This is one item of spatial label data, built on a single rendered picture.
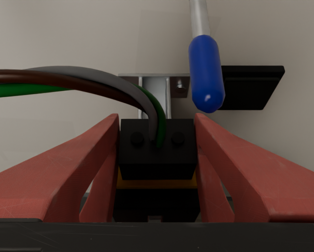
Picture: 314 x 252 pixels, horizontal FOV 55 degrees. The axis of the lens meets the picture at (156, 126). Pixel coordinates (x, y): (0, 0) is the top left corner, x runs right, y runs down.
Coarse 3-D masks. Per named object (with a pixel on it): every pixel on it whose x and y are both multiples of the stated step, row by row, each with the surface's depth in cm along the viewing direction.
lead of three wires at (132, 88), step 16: (0, 80) 7; (16, 80) 7; (32, 80) 7; (48, 80) 7; (64, 80) 7; (80, 80) 7; (96, 80) 8; (112, 80) 8; (0, 96) 7; (112, 96) 8; (128, 96) 9; (144, 96) 9; (160, 112) 10; (160, 128) 11; (160, 144) 12
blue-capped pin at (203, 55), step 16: (192, 0) 9; (192, 16) 8; (192, 32) 8; (208, 32) 8; (192, 48) 8; (208, 48) 8; (192, 64) 8; (208, 64) 7; (192, 80) 7; (208, 80) 7; (192, 96) 7; (208, 96) 7; (224, 96) 7; (208, 112) 7
